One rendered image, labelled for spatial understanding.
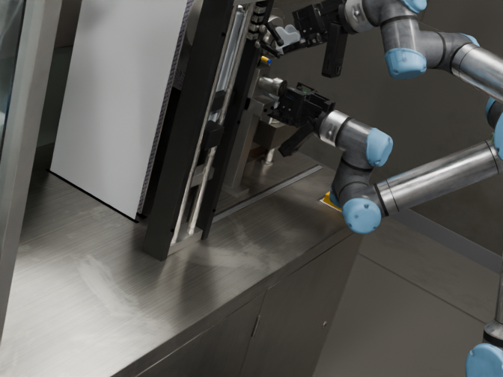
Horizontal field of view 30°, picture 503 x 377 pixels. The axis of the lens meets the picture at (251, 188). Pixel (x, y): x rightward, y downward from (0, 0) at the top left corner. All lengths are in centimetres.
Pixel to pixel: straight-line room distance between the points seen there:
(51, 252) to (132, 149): 28
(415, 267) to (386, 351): 72
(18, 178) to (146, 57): 69
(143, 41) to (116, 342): 59
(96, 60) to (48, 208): 31
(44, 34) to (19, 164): 17
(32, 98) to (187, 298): 70
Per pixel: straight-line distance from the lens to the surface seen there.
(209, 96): 172
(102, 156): 195
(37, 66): 113
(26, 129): 116
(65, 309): 164
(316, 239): 207
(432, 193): 198
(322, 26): 198
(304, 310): 230
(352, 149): 206
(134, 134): 189
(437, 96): 425
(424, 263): 417
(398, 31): 187
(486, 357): 167
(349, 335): 349
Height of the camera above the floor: 185
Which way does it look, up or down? 25 degrees down
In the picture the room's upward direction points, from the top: 17 degrees clockwise
